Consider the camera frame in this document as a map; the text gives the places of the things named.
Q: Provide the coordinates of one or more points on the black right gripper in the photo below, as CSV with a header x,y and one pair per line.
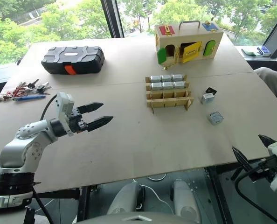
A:
x,y
265,169

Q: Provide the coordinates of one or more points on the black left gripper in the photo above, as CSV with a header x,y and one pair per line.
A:
x,y
76,122

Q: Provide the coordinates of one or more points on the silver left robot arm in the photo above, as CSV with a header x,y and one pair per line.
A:
x,y
24,140

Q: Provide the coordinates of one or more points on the wooden slotted rack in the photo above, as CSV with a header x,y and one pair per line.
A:
x,y
168,98

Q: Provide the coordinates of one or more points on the green shape puzzle block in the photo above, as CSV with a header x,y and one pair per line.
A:
x,y
162,56

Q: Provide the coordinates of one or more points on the blue white small device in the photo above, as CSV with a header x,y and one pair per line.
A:
x,y
264,51

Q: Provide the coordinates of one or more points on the green arch-shaped puzzle block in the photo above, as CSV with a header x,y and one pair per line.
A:
x,y
209,47

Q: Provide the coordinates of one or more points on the yellow diamond-shaped puzzle block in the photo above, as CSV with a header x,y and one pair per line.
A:
x,y
192,51

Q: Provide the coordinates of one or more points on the wooden lock box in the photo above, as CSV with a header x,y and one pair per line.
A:
x,y
189,37

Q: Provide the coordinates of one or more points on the black headed key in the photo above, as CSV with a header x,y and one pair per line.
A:
x,y
31,84
41,88

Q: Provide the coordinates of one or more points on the black case with orange latch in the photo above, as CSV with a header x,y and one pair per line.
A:
x,y
71,58

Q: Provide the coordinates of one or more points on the blue pen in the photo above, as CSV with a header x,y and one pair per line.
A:
x,y
29,97

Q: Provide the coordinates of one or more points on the person in grey clothes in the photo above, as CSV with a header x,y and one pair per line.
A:
x,y
274,81

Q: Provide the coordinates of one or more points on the red tagged key bundle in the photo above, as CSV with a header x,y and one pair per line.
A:
x,y
15,92

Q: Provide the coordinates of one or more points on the grey rounded robot leg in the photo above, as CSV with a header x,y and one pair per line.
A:
x,y
124,198
186,200

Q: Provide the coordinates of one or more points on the black window pillar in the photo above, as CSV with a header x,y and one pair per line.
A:
x,y
111,18

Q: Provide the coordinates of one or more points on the green and white packet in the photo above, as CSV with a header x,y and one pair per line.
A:
x,y
250,52

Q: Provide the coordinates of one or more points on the grey robot torso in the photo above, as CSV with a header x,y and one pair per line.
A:
x,y
138,218

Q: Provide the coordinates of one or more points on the black table frame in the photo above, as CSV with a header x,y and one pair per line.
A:
x,y
82,200

